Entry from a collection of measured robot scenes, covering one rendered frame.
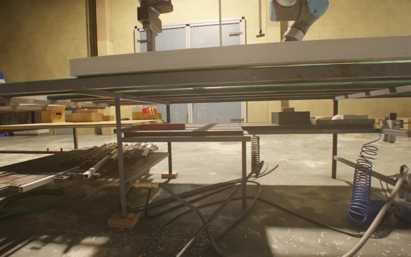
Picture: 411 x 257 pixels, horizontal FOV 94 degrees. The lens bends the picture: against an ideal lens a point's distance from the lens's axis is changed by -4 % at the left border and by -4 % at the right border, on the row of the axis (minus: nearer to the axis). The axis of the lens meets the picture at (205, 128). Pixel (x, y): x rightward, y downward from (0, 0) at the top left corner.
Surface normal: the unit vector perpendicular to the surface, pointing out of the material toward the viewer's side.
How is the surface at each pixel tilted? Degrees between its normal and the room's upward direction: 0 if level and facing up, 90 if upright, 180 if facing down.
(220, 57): 90
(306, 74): 90
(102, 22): 90
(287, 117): 90
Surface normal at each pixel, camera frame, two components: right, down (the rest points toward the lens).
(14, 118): 0.99, 0.01
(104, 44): -0.13, 0.07
